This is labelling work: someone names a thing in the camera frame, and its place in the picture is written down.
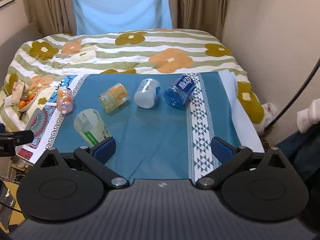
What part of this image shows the white label plastic cup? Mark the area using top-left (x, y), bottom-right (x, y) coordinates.
top-left (133, 78), bottom-right (161, 109)

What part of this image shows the right brown curtain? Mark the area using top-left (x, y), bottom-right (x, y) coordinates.
top-left (169, 0), bottom-right (227, 40)

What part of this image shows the floral striped quilt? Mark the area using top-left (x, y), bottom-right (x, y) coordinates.
top-left (1, 29), bottom-right (266, 132)

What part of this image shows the blue patterned cloth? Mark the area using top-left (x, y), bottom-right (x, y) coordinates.
top-left (19, 70), bottom-right (264, 181)

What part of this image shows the left brown curtain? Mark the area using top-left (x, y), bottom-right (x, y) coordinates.
top-left (23, 0), bottom-right (76, 36)

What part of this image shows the black cable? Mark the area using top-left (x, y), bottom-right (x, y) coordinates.
top-left (263, 57), bottom-right (320, 132)

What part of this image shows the blue plastic cup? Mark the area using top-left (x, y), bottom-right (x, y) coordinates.
top-left (164, 75), bottom-right (195, 109)

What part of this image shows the white sock foot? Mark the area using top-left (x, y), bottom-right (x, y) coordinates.
top-left (297, 98), bottom-right (320, 133)

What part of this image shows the bowl of fruit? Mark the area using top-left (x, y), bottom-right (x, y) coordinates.
top-left (17, 92), bottom-right (37, 112)

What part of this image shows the orange pink plastic cup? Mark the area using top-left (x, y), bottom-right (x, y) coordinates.
top-left (56, 87), bottom-right (73, 115)

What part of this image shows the brown curtain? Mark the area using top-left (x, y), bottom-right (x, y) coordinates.
top-left (169, 0), bottom-right (227, 40)
top-left (23, 0), bottom-right (76, 36)

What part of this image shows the green label plastic cup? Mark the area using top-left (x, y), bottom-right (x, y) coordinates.
top-left (74, 108), bottom-right (111, 147)

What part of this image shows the light blue sheer curtain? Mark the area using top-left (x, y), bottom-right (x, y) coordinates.
top-left (72, 0), bottom-right (172, 35)

